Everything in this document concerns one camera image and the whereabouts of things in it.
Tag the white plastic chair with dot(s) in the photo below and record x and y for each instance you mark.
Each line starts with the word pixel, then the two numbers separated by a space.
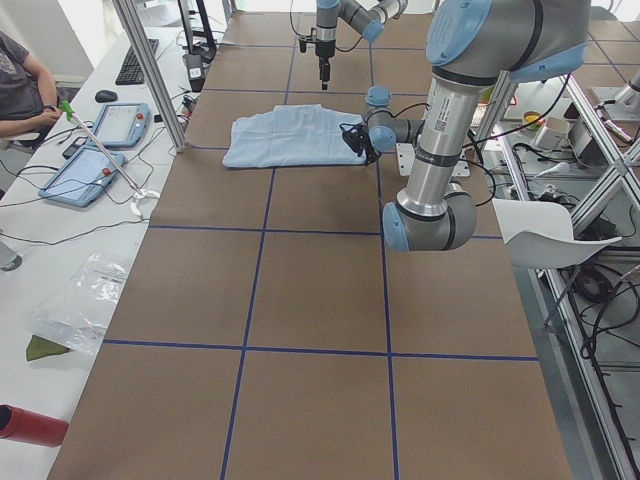
pixel 539 235

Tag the black keyboard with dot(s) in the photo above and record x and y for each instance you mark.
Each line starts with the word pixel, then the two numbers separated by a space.
pixel 131 72

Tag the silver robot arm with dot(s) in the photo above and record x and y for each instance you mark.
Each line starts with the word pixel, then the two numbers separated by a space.
pixel 469 44
pixel 369 23

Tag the light blue button-up shirt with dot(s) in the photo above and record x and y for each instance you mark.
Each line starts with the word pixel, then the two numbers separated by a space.
pixel 291 135

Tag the red cylindrical bottle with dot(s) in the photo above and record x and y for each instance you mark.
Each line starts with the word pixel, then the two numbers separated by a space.
pixel 30 427

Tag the near blue teach pendant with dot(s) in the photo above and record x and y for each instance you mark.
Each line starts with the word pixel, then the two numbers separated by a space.
pixel 83 177

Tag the aluminium frame post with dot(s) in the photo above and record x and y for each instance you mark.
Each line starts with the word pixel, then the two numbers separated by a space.
pixel 136 34

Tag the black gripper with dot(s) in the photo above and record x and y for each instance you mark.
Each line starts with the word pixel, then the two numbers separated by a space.
pixel 324 51
pixel 364 145

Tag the far blue teach pendant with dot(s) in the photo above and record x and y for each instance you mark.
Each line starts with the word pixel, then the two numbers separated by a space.
pixel 121 126

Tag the black computer mouse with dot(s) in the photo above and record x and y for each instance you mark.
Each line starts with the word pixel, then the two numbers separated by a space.
pixel 106 96

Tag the blue teach pendant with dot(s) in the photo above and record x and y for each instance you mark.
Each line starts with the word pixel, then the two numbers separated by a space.
pixel 121 126
pixel 83 177

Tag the idle robot arm base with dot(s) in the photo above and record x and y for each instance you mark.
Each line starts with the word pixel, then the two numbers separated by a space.
pixel 620 104

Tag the seated person grey shirt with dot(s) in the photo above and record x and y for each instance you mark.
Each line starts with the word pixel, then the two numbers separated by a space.
pixel 29 97

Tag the green cloth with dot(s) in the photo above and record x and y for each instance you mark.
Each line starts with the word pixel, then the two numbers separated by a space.
pixel 40 348

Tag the clear plastic bag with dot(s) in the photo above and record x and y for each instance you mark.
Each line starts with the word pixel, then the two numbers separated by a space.
pixel 78 314

